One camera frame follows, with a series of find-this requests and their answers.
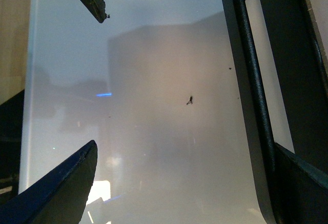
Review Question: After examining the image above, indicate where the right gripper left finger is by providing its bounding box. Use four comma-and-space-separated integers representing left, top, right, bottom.
1, 140, 97, 223

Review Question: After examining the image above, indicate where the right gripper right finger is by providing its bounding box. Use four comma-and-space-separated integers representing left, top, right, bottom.
275, 143, 327, 223

